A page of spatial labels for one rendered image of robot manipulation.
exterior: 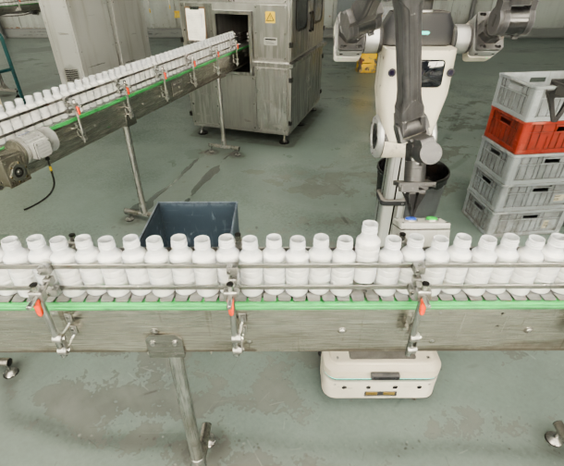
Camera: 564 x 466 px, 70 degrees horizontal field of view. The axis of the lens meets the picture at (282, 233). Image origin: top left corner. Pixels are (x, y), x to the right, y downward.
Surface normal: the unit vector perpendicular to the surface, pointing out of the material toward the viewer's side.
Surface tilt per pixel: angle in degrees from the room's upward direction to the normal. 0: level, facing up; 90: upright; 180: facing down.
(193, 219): 90
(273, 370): 0
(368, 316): 90
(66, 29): 90
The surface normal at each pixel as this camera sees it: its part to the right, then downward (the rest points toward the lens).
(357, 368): 0.00, -0.44
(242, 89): -0.30, 0.52
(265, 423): 0.00, -0.83
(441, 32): 0.00, 0.55
